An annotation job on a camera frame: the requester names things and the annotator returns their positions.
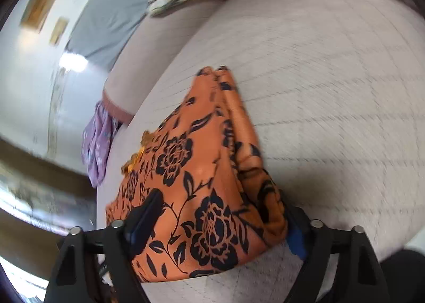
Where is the orange black floral garment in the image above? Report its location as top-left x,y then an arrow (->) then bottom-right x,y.
105,66 -> 289,284

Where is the large framed wall picture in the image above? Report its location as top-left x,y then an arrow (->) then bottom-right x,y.
19,0 -> 64,32

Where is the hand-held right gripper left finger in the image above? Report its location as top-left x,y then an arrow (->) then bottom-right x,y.
44,188 -> 165,303

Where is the grey pillow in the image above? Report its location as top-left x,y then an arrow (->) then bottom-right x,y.
66,0 -> 151,70

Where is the wooden stained glass door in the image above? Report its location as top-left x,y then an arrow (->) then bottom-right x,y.
0,137 -> 98,303

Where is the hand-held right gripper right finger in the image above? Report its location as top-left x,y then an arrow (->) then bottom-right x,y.
282,205 -> 387,303

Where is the pink checked sofa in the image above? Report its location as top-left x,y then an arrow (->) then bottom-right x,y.
96,0 -> 425,303

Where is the small framed wall picture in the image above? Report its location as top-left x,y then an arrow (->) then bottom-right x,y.
49,17 -> 69,45

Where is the purple floral cloth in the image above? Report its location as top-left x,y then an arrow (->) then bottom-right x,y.
81,101 -> 122,188

